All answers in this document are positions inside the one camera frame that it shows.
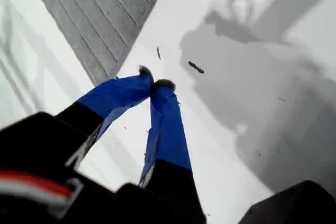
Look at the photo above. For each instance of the grey striped towel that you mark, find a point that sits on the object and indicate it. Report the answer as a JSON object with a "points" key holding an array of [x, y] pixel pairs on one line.
{"points": [[92, 19]]}

